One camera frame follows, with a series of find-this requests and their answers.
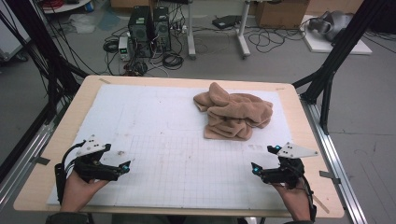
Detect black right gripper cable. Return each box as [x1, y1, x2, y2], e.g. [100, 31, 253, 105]
[293, 164, 318, 222]

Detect large cardboard box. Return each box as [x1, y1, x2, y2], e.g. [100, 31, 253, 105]
[255, 0, 311, 30]

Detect clear plastic sheet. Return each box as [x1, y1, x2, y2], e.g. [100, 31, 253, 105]
[68, 13, 97, 35]

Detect black flat device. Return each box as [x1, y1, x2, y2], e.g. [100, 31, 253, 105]
[212, 14, 242, 31]

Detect white floor board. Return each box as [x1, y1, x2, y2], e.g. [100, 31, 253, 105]
[300, 14, 373, 56]

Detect large black computer tower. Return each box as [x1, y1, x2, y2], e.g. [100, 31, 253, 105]
[128, 6, 153, 59]

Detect white grid mat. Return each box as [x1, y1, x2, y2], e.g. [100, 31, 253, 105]
[46, 83, 314, 213]

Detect grey tape strip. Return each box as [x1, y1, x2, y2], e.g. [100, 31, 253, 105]
[31, 156, 50, 166]
[319, 170, 342, 185]

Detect brown towel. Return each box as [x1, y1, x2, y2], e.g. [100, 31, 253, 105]
[192, 81, 275, 142]

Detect coiled black cable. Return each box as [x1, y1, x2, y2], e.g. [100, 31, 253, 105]
[162, 52, 185, 71]

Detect thin wooden stick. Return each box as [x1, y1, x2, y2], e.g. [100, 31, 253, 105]
[307, 190, 331, 215]

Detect person's left hand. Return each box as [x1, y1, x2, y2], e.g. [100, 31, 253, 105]
[60, 171, 108, 205]

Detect loose black floor cables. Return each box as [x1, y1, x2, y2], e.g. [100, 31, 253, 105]
[247, 26, 307, 54]

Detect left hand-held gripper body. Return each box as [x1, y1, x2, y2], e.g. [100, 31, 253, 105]
[74, 134, 121, 184]

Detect aluminium rail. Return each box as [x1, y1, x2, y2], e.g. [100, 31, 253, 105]
[0, 102, 68, 213]
[300, 98, 370, 224]

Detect white power supply unit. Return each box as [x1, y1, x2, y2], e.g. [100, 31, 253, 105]
[118, 36, 134, 62]

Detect slim black computer tower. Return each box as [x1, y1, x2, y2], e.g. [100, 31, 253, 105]
[152, 7, 172, 52]

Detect grey bag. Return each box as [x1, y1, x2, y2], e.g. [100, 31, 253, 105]
[307, 10, 354, 43]

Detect black metal frame post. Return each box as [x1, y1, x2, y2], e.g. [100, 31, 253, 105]
[0, 0, 90, 125]
[292, 0, 396, 134]

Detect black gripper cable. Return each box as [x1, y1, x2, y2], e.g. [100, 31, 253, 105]
[54, 140, 87, 205]
[293, 164, 318, 222]

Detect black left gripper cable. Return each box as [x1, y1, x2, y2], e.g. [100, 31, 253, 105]
[54, 140, 87, 205]

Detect white desk frame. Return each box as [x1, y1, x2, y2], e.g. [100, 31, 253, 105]
[186, 0, 251, 61]

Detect round white table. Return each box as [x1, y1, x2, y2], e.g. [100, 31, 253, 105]
[40, 0, 94, 15]

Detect person's right hand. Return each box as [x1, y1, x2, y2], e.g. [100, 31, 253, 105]
[272, 183, 312, 217]

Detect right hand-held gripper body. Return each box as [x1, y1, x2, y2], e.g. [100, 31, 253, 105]
[261, 142, 319, 190]

